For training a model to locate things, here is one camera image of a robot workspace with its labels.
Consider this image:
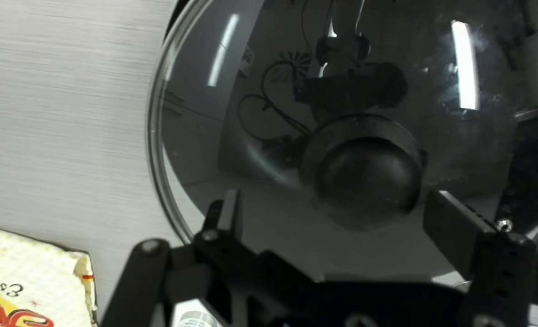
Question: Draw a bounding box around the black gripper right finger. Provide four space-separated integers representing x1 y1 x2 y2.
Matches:
421 188 538 327

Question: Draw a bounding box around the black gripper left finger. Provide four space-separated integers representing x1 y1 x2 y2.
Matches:
190 187 319 305

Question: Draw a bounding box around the glass lid with black knob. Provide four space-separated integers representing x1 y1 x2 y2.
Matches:
145 0 538 286

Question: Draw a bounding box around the cream cloth with red-yellow print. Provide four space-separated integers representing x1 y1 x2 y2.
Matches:
0 223 99 327

